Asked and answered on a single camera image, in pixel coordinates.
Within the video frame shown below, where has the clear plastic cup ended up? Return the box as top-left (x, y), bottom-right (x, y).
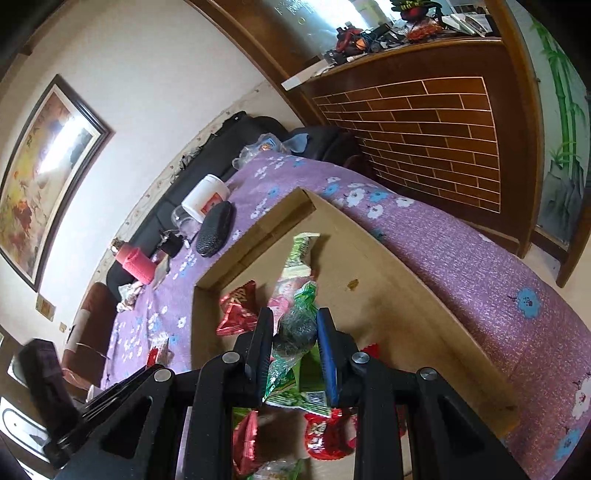
top-left (172, 205), bottom-right (200, 241)

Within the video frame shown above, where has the black glasses case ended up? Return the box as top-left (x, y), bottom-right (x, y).
top-left (196, 200), bottom-right (235, 258)

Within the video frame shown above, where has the small black cup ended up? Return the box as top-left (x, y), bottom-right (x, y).
top-left (159, 231), bottom-right (184, 256)

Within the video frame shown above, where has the green snack packet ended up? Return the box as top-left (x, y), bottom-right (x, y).
top-left (263, 344), bottom-right (331, 409)
top-left (252, 457), bottom-right (305, 480)

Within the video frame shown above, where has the red packet with round logos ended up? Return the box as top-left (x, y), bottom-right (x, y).
top-left (302, 408), bottom-right (358, 461)

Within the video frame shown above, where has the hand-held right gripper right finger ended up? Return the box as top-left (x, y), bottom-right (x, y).
top-left (316, 308), bottom-right (527, 480)

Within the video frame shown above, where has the blue cloth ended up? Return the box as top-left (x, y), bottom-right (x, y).
top-left (284, 131), bottom-right (311, 155)

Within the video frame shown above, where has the pink knit-covered thermos bottle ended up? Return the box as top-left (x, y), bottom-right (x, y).
top-left (111, 239), bottom-right (160, 286)

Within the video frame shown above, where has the white appliance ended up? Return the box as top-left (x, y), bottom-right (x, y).
top-left (0, 397), bottom-right (49, 455)

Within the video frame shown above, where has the pale green white packet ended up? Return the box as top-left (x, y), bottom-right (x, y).
top-left (279, 232), bottom-right (320, 280)

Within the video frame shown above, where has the large dark red snack packet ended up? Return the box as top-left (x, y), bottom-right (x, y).
top-left (216, 281), bottom-right (259, 337)

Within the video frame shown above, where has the small green candy wrapper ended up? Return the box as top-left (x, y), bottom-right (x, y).
top-left (272, 281), bottom-right (320, 358)

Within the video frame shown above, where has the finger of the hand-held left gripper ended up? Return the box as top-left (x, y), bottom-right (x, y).
top-left (44, 366), bottom-right (158, 468)

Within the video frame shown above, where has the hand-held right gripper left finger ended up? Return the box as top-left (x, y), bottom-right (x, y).
top-left (55, 307), bottom-right (275, 480)

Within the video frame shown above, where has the black sofa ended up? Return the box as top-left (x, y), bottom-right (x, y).
top-left (105, 113), bottom-right (361, 287)

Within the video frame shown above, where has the white plastic jar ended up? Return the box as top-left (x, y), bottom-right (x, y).
top-left (181, 174), bottom-right (230, 223)

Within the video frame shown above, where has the shallow cardboard box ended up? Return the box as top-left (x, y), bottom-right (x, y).
top-left (189, 187), bottom-right (520, 480)

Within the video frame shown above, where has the framed wall painting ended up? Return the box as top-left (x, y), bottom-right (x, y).
top-left (0, 74), bottom-right (114, 292)

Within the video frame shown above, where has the purple floral tablecloth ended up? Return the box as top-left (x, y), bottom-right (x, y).
top-left (99, 152), bottom-right (591, 480)

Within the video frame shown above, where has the clutter on cabinet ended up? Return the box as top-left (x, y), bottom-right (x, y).
top-left (323, 0), bottom-right (502, 65)

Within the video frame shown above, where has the dark cloth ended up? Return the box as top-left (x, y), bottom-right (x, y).
top-left (178, 111), bottom-right (247, 169)

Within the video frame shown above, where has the wooden brick-pattern cabinet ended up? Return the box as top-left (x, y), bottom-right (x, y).
top-left (281, 37), bottom-right (546, 259)

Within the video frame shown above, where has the clear biscuit packet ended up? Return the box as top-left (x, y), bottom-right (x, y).
top-left (147, 335), bottom-right (171, 367)

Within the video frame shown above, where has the white flat box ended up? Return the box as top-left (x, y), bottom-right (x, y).
top-left (281, 58), bottom-right (331, 90)

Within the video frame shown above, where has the small dark red snack packet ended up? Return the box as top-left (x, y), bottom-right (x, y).
top-left (231, 408), bottom-right (259, 478)

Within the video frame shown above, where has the clear plastic bag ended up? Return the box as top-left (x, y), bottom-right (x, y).
top-left (232, 133), bottom-right (289, 171)

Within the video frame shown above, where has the brown chair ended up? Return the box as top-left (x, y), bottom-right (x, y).
top-left (60, 281), bottom-right (118, 388)

